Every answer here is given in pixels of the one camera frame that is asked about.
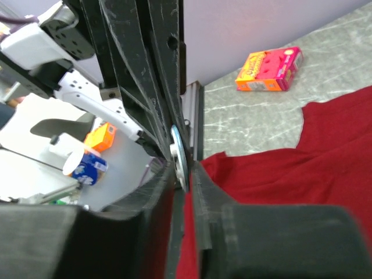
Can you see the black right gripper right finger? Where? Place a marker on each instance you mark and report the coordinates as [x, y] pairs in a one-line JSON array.
[[272, 241]]

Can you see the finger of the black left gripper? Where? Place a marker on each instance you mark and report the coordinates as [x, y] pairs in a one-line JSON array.
[[167, 20], [130, 25]]

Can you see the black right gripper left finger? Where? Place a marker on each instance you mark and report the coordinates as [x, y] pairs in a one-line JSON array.
[[128, 239]]

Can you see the round white blue brooch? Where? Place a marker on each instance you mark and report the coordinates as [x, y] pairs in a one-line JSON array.
[[180, 161]]

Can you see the red t-shirt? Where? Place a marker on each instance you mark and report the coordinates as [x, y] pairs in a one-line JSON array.
[[330, 166]]

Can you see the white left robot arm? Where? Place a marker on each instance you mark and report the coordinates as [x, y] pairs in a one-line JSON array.
[[68, 53]]

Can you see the blue white tissue roll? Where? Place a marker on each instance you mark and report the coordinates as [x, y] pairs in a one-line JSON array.
[[84, 166]]

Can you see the orange box in background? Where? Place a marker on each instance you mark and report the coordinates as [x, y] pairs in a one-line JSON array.
[[101, 138]]

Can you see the pink orange sponge box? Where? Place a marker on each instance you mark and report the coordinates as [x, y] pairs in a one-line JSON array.
[[270, 70]]

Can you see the aluminium rail frame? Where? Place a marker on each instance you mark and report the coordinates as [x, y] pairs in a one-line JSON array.
[[193, 103]]

